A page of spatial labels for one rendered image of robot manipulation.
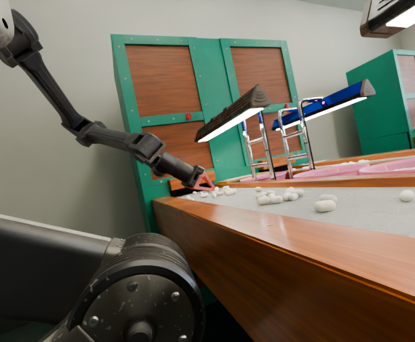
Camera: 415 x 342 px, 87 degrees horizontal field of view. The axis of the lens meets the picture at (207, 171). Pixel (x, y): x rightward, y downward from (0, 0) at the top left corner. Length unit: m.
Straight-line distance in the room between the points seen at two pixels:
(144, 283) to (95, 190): 1.97
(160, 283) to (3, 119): 2.23
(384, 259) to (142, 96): 1.42
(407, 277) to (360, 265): 0.03
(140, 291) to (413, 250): 0.24
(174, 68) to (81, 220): 1.46
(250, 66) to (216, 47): 0.30
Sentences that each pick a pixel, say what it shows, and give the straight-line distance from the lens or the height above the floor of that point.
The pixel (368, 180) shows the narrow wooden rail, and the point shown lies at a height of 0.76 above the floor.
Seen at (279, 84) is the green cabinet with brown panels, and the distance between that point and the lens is 1.99.
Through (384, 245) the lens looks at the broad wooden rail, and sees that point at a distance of 0.27.
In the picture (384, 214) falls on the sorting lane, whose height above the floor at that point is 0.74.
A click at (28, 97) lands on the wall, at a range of 2.40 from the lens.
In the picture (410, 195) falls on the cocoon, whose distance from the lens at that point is 0.52.
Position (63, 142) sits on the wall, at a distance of 2.25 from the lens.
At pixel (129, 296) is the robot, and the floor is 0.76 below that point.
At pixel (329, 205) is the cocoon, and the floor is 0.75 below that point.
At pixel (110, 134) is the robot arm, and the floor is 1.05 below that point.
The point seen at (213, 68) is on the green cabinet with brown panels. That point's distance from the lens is 1.73.
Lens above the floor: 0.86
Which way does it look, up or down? level
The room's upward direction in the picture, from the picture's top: 12 degrees counter-clockwise
